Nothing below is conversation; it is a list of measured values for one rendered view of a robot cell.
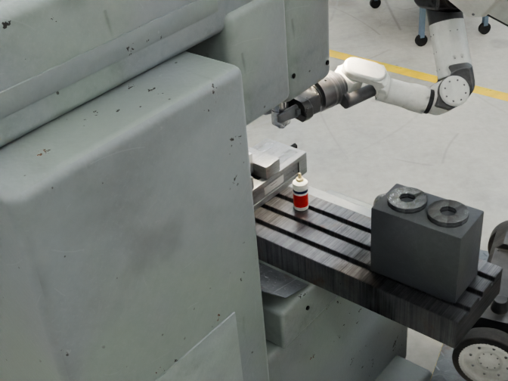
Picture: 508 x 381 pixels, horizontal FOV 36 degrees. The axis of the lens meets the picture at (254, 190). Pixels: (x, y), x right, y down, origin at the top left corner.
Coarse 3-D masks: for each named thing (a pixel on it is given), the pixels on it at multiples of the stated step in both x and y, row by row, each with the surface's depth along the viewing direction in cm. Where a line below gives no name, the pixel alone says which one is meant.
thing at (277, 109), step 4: (284, 104) 187; (288, 104) 188; (276, 108) 187; (280, 108) 187; (284, 108) 187; (272, 112) 189; (276, 112) 188; (272, 116) 190; (276, 116) 189; (272, 120) 190; (276, 120) 189; (288, 120) 190; (272, 124) 191; (276, 124) 190; (280, 124) 189; (284, 124) 190; (288, 124) 190
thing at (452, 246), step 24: (408, 192) 177; (384, 216) 175; (408, 216) 172; (432, 216) 169; (456, 216) 168; (480, 216) 170; (384, 240) 178; (408, 240) 174; (432, 240) 169; (456, 240) 165; (480, 240) 176; (384, 264) 182; (408, 264) 177; (432, 264) 173; (456, 264) 168; (432, 288) 176; (456, 288) 172
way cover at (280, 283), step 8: (264, 272) 199; (272, 272) 199; (280, 272) 200; (264, 280) 195; (272, 280) 195; (280, 280) 196; (288, 280) 196; (296, 280) 196; (264, 288) 189; (272, 288) 192; (280, 288) 192; (288, 288) 192; (296, 288) 193; (280, 296) 186; (288, 296) 189
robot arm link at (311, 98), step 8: (328, 80) 193; (312, 88) 192; (320, 88) 192; (328, 88) 192; (336, 88) 193; (304, 96) 190; (312, 96) 189; (320, 96) 192; (328, 96) 192; (336, 96) 193; (304, 104) 187; (312, 104) 190; (320, 104) 191; (328, 104) 193; (304, 112) 189; (312, 112) 188; (304, 120) 189
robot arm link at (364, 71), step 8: (344, 64) 196; (352, 64) 196; (360, 64) 196; (368, 64) 197; (376, 64) 197; (344, 72) 196; (352, 72) 194; (360, 72) 195; (368, 72) 195; (376, 72) 196; (384, 72) 196; (360, 80) 195; (368, 80) 195; (376, 80) 195; (384, 80) 196; (376, 88) 197; (384, 88) 197; (376, 96) 201; (384, 96) 199
